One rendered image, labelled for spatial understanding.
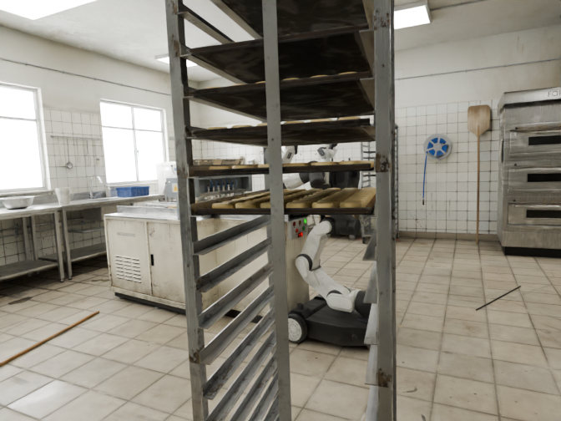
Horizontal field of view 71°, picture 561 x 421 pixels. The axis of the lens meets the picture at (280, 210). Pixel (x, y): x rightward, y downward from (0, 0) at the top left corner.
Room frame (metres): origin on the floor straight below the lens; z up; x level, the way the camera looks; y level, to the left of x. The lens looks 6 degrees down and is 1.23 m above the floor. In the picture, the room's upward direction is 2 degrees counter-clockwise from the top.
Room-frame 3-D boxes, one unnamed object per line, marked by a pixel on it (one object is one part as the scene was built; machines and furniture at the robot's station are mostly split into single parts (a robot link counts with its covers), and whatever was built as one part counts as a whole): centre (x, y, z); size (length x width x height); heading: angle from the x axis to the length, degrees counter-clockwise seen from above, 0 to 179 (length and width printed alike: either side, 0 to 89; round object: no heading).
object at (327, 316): (2.72, -0.41, 0.19); 0.64 x 0.52 x 0.33; 55
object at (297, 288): (3.13, 0.17, 0.45); 0.70 x 0.34 x 0.90; 56
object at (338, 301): (2.70, -0.44, 0.28); 0.21 x 0.20 x 0.13; 55
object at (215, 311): (1.20, 0.10, 0.87); 0.64 x 0.03 x 0.03; 163
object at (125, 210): (3.51, 1.10, 0.88); 1.28 x 0.01 x 0.07; 56
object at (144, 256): (3.68, 0.98, 0.42); 1.28 x 0.72 x 0.84; 56
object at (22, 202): (4.40, 2.96, 0.94); 0.33 x 0.33 x 0.12
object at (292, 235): (2.92, -0.13, 0.77); 0.24 x 0.04 x 0.14; 146
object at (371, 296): (1.09, -0.27, 0.96); 0.64 x 0.03 x 0.03; 163
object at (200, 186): (3.41, 0.59, 1.01); 0.72 x 0.33 x 0.34; 146
